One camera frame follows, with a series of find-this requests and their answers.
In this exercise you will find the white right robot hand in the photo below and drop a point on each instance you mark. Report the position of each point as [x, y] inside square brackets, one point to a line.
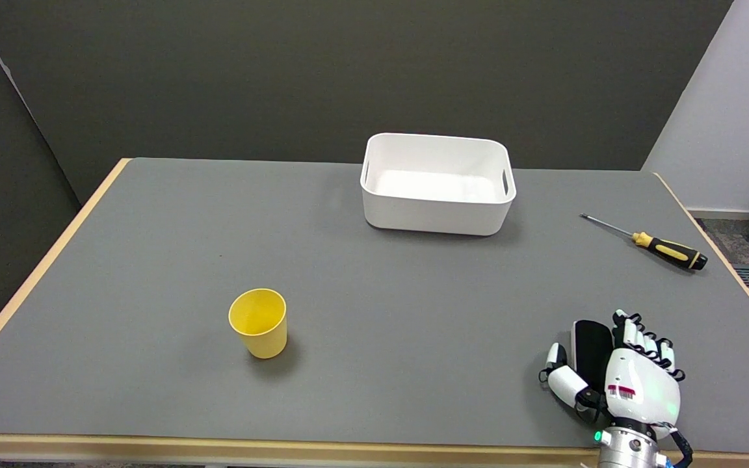
[628, 383]

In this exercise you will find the yellow black screwdriver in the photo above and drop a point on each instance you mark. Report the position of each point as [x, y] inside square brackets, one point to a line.
[663, 247]

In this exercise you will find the white plastic storage bin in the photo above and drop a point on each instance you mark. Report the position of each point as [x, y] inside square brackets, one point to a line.
[437, 184]

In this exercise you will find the yellow plastic cup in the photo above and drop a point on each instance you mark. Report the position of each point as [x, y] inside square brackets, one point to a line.
[259, 322]

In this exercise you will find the black blackboard eraser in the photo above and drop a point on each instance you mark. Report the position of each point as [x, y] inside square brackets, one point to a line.
[590, 351]

